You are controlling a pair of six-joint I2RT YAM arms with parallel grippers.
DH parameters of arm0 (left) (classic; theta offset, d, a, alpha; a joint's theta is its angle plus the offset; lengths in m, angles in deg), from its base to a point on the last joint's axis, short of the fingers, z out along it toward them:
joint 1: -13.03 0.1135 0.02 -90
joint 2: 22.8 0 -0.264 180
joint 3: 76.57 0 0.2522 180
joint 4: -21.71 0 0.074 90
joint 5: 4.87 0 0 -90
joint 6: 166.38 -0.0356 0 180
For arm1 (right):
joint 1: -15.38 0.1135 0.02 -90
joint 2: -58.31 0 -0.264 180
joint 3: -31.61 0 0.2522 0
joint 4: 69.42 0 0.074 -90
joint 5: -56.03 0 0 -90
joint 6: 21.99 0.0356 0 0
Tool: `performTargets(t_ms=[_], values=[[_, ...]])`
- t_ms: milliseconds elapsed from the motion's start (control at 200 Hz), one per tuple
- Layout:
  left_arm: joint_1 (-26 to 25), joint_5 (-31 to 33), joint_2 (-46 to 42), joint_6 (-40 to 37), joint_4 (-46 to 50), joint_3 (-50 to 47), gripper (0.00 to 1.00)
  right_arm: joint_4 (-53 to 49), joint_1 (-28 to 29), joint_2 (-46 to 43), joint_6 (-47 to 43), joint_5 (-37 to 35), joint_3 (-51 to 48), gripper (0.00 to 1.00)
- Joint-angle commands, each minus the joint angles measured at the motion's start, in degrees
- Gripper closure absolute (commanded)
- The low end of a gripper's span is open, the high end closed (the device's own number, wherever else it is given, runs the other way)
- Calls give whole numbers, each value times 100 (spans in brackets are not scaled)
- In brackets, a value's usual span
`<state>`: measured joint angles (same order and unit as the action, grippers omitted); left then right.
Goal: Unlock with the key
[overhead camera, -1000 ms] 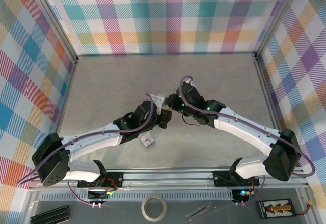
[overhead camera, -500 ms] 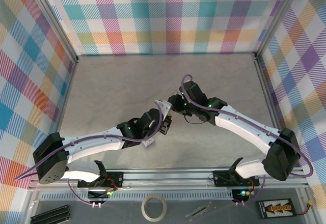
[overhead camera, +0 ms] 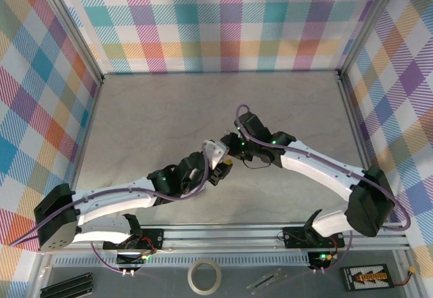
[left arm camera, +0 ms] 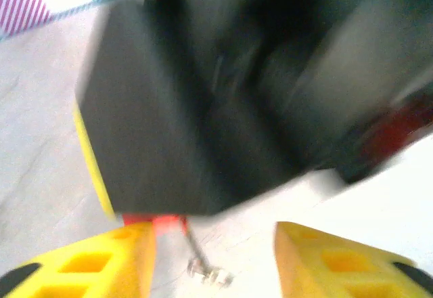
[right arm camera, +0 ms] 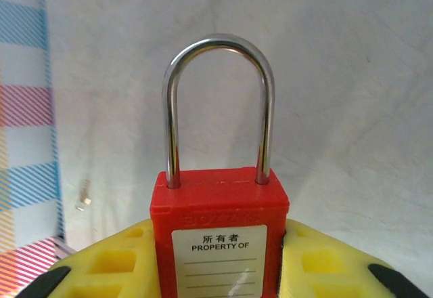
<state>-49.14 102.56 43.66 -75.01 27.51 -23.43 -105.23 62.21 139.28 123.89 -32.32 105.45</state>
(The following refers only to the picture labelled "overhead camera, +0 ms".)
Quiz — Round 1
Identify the black electronics board green light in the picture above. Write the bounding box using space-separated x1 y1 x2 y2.
116 251 152 267
308 251 334 268

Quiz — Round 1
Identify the clear tape roll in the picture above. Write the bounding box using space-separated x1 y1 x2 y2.
187 257 223 295

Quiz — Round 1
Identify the clear acrylic slotted strip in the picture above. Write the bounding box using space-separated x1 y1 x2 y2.
246 267 288 294

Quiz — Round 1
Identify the black aluminium profile bar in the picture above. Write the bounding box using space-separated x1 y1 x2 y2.
39 271 95 298

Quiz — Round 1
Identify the black battery pack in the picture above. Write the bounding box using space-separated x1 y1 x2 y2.
339 263 390 293

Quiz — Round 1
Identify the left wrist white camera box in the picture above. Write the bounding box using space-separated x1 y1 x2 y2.
202 138 227 169

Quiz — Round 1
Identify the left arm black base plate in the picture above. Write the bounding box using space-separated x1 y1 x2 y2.
102 228 166 252

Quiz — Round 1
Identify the long aluminium mounting rail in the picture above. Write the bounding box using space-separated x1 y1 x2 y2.
39 225 411 255

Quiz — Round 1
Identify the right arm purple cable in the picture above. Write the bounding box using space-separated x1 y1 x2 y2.
235 104 413 274

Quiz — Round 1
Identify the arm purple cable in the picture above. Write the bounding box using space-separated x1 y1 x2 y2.
9 142 208 276
235 104 413 274

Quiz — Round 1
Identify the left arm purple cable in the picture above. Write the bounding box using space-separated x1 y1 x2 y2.
9 142 208 276

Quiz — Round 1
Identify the red wire yellow plug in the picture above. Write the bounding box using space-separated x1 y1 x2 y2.
325 236 340 263
140 236 163 260
388 265 417 287

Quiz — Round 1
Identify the grey slotted cable duct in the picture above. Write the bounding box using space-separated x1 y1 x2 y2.
53 255 311 268

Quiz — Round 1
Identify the aluminium side floor rail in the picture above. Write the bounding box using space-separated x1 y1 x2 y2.
69 74 106 190
336 70 373 171

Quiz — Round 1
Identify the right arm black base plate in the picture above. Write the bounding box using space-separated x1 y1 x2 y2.
281 225 346 250

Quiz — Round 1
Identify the aluminium frame post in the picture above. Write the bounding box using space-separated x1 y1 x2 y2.
336 0 409 79
32 0 105 85

